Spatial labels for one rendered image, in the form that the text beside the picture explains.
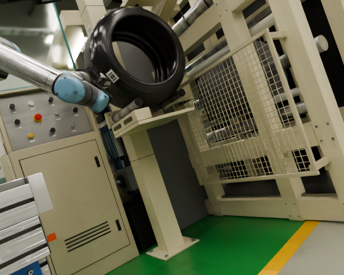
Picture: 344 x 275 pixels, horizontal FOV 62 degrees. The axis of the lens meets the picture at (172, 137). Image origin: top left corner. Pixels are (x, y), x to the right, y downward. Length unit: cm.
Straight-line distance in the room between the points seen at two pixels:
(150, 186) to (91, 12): 117
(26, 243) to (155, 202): 122
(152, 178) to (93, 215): 45
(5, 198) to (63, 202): 122
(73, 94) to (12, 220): 38
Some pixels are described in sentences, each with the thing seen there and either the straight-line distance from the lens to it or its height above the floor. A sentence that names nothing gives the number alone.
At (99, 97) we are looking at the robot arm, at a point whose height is 87.
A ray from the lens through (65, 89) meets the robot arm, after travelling 89.
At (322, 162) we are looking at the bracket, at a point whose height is 33.
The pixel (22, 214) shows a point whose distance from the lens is 71.
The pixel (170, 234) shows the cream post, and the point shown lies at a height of 10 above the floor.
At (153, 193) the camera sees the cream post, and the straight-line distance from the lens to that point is 183.
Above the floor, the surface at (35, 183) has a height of 65.
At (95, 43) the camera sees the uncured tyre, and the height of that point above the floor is 124.
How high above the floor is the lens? 63
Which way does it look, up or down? 2 degrees up
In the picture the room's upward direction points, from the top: 19 degrees counter-clockwise
